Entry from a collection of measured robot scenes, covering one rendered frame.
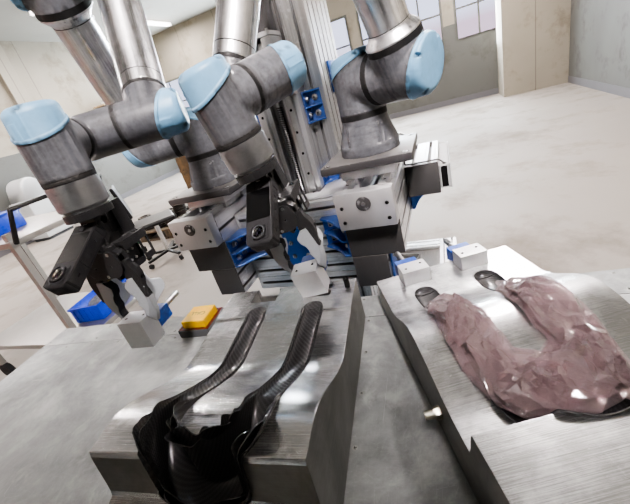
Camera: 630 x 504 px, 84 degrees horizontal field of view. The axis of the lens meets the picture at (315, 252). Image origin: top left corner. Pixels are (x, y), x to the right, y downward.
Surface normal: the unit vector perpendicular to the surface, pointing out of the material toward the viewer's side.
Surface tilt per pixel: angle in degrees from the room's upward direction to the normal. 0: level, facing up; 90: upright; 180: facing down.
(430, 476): 0
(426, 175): 90
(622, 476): 0
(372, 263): 90
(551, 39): 90
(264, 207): 41
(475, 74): 90
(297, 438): 7
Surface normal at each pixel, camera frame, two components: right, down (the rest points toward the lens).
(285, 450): -0.28, -0.84
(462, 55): -0.29, 0.48
